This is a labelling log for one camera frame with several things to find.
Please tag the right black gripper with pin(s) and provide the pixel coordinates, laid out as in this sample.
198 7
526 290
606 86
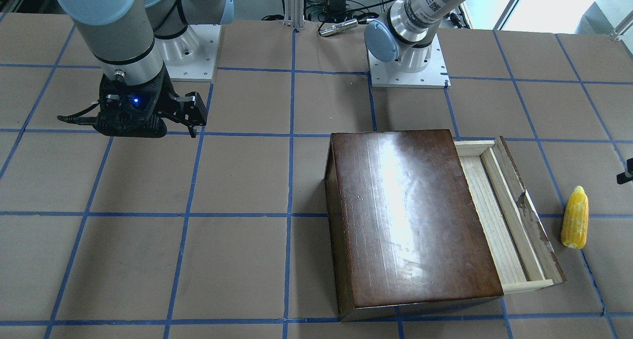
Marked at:
184 109

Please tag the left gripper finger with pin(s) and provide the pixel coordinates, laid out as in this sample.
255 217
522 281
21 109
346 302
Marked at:
627 175

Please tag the yellow corn cob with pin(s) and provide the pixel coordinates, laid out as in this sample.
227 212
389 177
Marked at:
574 228

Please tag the wooden drawer with white handle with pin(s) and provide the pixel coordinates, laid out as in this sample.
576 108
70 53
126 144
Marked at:
520 247

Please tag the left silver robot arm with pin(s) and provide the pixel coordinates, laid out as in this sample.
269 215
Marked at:
406 24

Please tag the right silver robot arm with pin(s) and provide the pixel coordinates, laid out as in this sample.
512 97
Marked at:
134 42

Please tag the black power adapter box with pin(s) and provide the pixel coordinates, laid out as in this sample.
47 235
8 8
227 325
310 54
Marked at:
335 6

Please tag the silver metal cylinder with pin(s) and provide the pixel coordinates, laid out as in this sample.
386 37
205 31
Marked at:
338 28

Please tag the dark brown wooden cabinet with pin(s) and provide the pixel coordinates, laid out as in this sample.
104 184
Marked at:
404 232

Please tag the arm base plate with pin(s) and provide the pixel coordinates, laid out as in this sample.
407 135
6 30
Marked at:
192 57
418 67

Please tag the aluminium frame post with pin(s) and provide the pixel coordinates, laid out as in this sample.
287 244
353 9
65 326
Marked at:
293 14

